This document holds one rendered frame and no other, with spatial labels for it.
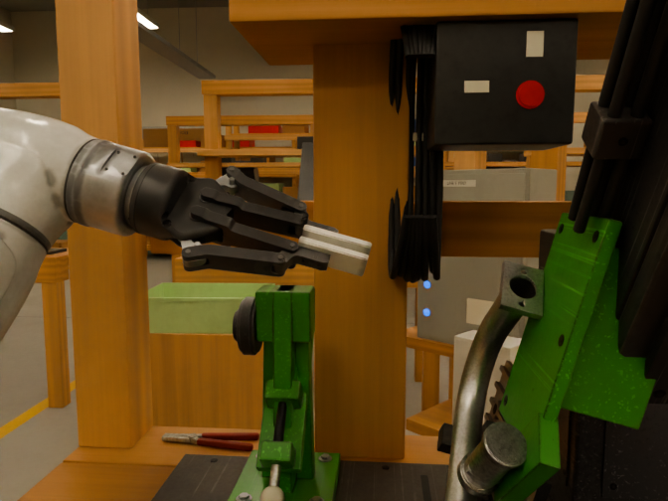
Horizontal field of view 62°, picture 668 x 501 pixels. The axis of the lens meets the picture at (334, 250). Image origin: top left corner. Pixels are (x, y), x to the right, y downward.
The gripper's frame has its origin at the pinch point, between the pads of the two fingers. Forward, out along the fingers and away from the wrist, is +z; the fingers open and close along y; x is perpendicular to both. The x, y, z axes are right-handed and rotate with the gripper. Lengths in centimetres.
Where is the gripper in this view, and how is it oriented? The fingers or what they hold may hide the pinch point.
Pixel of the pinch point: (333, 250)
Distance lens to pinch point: 56.1
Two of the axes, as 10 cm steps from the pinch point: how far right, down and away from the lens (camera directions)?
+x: -1.2, 5.9, 8.0
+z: 9.6, 2.7, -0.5
